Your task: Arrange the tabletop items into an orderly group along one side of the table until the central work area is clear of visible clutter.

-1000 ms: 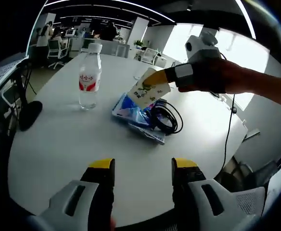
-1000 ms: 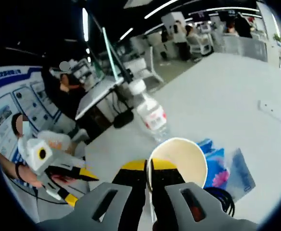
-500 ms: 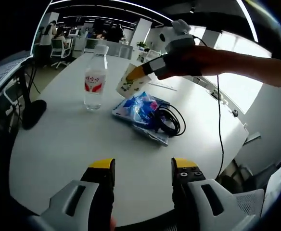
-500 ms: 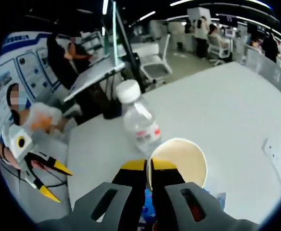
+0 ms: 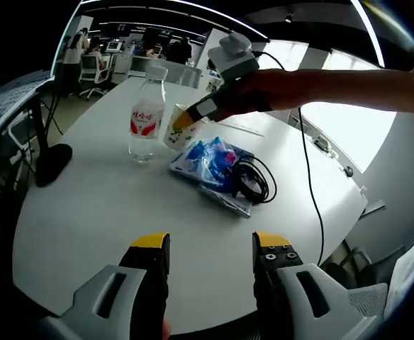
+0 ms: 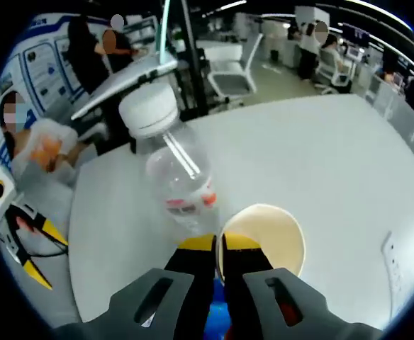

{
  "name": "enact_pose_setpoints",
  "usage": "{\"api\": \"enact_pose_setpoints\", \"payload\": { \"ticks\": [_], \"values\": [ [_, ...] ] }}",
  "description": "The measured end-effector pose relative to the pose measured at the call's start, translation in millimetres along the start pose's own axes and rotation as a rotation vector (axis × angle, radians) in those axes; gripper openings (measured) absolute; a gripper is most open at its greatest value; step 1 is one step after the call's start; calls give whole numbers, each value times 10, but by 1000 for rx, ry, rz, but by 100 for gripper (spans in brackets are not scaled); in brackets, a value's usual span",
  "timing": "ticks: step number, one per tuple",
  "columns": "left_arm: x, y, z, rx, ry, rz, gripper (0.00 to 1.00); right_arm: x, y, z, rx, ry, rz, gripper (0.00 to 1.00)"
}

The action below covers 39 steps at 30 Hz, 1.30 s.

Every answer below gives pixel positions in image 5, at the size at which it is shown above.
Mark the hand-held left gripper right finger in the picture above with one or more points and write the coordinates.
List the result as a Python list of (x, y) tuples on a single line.
[(281, 283)]

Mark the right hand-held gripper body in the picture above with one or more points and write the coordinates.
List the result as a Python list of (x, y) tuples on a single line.
[(235, 63)]

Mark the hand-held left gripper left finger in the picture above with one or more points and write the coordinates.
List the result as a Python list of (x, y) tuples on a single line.
[(146, 283)]

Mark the printed paper cup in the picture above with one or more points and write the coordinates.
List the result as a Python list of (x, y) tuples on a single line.
[(178, 136)]

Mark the blue tissue pack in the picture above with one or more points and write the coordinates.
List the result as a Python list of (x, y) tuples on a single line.
[(210, 156)]

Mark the clear plastic water bottle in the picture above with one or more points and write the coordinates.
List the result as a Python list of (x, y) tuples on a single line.
[(146, 120)]

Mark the blue white wipes packet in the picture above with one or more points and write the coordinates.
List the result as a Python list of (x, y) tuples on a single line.
[(228, 205), (180, 166)]

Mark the white tabletop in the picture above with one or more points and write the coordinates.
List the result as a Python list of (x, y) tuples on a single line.
[(122, 212)]

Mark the person's right hand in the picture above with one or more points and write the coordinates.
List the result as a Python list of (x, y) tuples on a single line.
[(253, 92)]

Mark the person's left hand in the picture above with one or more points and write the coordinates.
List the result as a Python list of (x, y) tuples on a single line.
[(167, 327)]

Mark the grey mesh chair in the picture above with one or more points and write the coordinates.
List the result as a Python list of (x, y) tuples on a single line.
[(146, 67), (190, 77)]

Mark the background computer screen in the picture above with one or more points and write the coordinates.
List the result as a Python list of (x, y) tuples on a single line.
[(113, 46)]

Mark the white mesh office chair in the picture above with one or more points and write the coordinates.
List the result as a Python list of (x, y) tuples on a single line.
[(91, 72)]

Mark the black monitor stand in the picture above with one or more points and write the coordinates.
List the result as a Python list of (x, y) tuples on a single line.
[(52, 163)]

